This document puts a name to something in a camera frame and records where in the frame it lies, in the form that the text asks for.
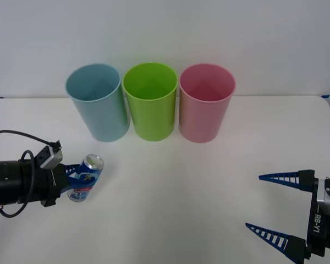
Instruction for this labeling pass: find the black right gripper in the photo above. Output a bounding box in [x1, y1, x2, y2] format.
[245, 169, 330, 264]

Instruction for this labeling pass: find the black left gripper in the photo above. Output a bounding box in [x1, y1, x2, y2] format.
[40, 163, 99, 207]

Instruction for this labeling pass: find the blue drink can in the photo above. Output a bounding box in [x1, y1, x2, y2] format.
[67, 153, 105, 204]

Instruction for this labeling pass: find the pale blue plastic bin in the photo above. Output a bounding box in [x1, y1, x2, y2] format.
[64, 63, 131, 143]

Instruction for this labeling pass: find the green plastic bin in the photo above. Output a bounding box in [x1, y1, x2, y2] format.
[122, 62, 179, 142]

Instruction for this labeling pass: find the pink plastic bin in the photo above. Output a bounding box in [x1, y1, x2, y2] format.
[178, 63, 237, 144]

